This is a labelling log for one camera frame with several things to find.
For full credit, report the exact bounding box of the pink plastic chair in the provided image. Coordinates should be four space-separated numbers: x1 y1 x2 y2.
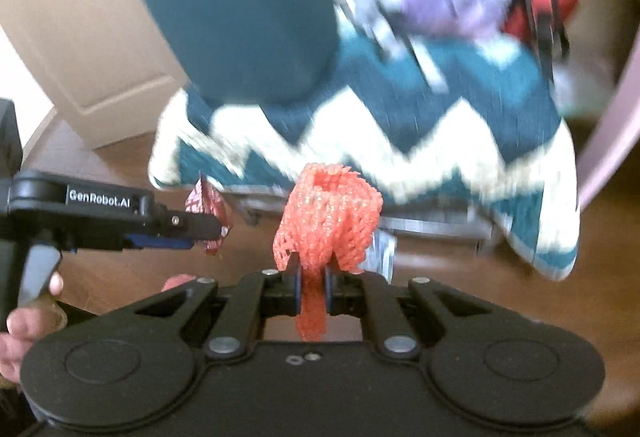
568 0 639 209

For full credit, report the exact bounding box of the teal trash bin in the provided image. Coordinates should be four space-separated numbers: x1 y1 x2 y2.
113 0 343 107

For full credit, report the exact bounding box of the red candy wrapper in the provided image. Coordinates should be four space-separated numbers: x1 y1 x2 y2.
184 174 233 255

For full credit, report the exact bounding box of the person left hand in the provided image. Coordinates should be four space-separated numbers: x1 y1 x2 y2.
0 271 67 389

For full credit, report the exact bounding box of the metal bed frame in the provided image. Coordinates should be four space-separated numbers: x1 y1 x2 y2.
226 194 503 252

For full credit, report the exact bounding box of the white grey wrapper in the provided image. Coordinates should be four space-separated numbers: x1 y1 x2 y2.
359 229 397 282

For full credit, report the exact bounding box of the orange foam fruit net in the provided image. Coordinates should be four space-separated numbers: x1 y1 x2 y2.
272 163 383 342

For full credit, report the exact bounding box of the left pink slipper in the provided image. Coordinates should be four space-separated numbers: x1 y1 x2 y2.
162 273 198 292

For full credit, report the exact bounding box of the beige wooden door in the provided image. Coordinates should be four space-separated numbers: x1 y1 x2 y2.
1 0 186 148

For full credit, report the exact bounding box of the teal and white zigzag blanket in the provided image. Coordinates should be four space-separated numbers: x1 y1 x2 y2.
148 4 580 280

